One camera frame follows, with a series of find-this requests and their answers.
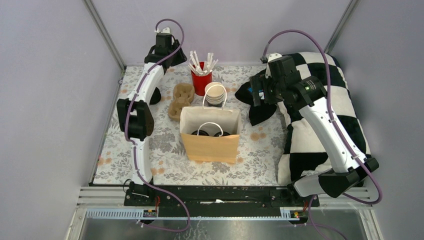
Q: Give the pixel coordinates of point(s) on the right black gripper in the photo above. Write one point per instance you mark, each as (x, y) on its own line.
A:
(261, 83)

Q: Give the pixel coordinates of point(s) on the black plastic cup lid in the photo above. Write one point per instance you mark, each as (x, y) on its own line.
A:
(222, 134)

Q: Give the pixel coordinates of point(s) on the brown paper takeout bag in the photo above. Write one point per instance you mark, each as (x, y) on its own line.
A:
(212, 120)

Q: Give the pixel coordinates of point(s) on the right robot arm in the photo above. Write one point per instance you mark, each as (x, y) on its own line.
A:
(282, 82)

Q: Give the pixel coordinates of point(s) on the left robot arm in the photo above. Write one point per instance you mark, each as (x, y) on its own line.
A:
(135, 117)

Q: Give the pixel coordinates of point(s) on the black cloth blue print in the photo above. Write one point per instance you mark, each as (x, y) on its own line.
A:
(256, 114)

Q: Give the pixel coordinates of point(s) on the stack of paper cups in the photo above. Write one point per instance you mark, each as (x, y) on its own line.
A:
(215, 94)

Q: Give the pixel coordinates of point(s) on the black white checkered pillow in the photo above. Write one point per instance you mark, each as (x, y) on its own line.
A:
(312, 142)

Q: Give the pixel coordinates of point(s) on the red straw holder cup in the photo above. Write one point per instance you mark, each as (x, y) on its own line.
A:
(200, 82)

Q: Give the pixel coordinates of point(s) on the floral patterned table mat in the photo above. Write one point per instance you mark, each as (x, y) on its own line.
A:
(259, 152)

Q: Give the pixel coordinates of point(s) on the stacked cardboard cup carriers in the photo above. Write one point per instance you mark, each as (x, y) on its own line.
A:
(183, 96)

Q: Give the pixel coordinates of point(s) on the stack of black lids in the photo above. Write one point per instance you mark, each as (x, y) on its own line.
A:
(156, 97)

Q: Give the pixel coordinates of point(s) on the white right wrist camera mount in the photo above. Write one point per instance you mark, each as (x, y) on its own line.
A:
(273, 57)

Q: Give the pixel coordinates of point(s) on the right aluminium frame post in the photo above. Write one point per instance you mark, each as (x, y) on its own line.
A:
(341, 25)

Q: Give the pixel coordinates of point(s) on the aluminium frame post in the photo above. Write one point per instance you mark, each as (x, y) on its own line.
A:
(99, 23)
(341, 25)

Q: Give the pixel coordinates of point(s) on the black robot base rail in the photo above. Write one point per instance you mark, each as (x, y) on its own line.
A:
(216, 201)

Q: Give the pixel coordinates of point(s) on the left aluminium frame post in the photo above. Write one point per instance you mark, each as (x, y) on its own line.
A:
(99, 23)

